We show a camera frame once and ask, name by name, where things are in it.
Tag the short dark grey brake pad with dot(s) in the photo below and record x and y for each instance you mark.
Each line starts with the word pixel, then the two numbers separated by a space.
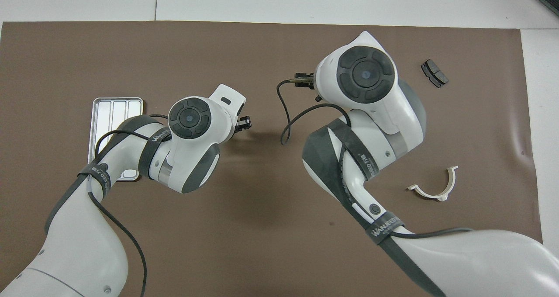
pixel 436 73

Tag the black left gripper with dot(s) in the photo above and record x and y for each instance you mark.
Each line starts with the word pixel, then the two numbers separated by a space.
pixel 238 122

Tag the brown table mat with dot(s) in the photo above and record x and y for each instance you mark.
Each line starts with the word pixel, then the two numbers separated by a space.
pixel 262 244

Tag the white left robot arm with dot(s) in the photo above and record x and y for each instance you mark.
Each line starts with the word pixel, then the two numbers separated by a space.
pixel 192 118

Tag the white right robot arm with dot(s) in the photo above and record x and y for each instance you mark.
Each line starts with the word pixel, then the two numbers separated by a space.
pixel 371 78

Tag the silver metal compartment tray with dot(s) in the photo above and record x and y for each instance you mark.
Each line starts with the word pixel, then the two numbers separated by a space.
pixel 109 113

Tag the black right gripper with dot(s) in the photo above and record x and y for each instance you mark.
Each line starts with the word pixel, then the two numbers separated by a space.
pixel 311 76

